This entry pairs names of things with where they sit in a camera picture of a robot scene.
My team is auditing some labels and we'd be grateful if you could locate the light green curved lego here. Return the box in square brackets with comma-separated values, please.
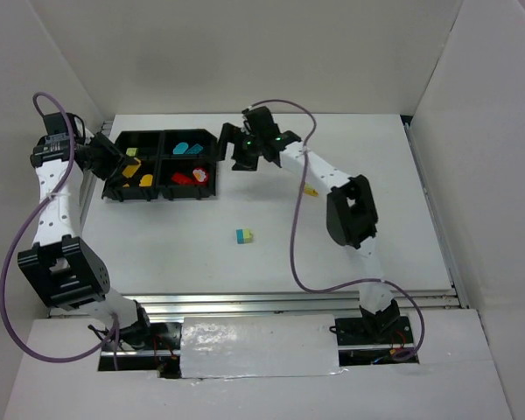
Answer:
[126, 148, 138, 158]

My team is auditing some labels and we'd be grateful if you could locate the white cover panel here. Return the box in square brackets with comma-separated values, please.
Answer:
[180, 315, 341, 379]

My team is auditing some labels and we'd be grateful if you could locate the yellow oval lego brick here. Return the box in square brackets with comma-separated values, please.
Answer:
[139, 174, 153, 187]

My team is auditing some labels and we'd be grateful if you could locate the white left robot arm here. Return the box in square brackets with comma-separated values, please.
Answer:
[17, 112, 151, 350]

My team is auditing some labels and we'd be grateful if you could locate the teal oval lego brick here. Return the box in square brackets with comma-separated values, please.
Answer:
[172, 142, 189, 155]

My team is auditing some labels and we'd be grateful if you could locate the red flower print lego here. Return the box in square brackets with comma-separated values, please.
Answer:
[192, 167, 209, 184]

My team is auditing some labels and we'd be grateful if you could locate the black four-compartment sorting tray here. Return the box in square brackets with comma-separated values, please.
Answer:
[101, 129, 218, 202]

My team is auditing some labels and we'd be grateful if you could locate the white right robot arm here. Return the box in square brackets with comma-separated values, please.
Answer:
[218, 103, 400, 339]

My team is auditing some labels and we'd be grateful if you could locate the teal long lego brick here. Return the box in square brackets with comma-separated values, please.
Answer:
[185, 143, 204, 155]

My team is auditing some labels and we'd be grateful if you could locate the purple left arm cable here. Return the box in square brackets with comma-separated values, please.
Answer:
[0, 91, 123, 371]

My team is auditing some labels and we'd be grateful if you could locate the red long lego brick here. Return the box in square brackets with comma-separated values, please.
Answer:
[171, 172, 194, 185]

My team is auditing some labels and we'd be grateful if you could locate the yellow flat lego plate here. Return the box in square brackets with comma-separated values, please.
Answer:
[304, 185, 319, 197]

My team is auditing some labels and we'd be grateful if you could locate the teal and green lego block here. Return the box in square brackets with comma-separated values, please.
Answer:
[235, 228, 254, 244]

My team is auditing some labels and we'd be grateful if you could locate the yellow curved lego top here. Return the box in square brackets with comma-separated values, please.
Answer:
[121, 158, 142, 179]

